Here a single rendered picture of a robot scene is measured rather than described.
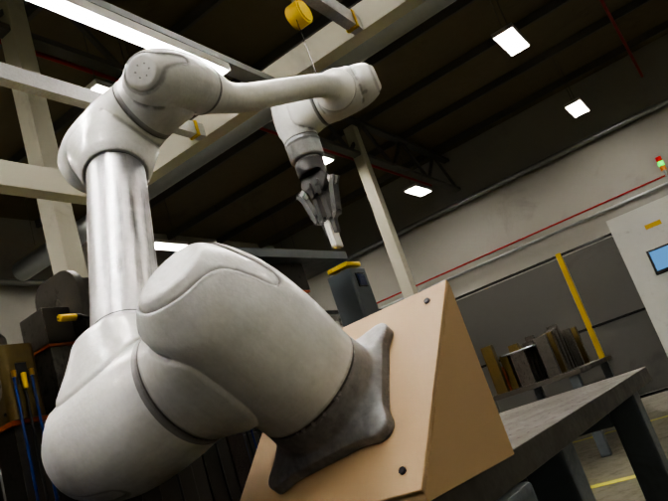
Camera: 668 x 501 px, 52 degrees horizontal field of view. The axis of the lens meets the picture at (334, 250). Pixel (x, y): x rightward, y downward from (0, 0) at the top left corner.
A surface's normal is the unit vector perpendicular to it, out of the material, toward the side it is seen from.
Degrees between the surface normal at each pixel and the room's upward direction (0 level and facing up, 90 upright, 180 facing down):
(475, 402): 90
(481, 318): 90
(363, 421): 57
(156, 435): 124
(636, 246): 90
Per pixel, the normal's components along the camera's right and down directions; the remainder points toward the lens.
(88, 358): -0.57, -0.54
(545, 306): -0.53, -0.06
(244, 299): 0.41, -0.31
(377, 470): -0.66, -0.64
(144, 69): -0.21, -0.04
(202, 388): -0.07, 0.49
